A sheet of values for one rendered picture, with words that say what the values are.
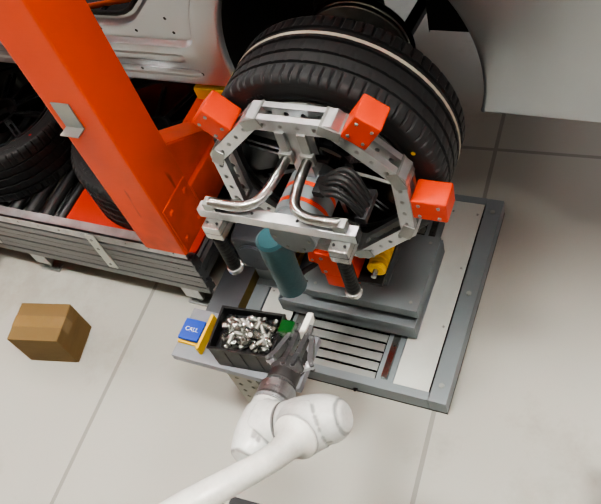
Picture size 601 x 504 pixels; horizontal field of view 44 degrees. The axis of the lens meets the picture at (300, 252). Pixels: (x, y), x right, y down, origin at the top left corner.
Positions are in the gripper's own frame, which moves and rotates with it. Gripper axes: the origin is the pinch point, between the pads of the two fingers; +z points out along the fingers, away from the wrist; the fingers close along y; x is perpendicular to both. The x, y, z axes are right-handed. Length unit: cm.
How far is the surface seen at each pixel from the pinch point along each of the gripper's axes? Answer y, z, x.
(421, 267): -15, 62, 32
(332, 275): 6.3, 35.3, 15.3
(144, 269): 88, 50, 38
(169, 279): 79, 50, 42
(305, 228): -3.1, 3.3, -29.6
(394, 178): -20.3, 20.3, -33.3
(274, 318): 16.5, 12.9, 13.5
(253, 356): 18.2, -0.3, 15.5
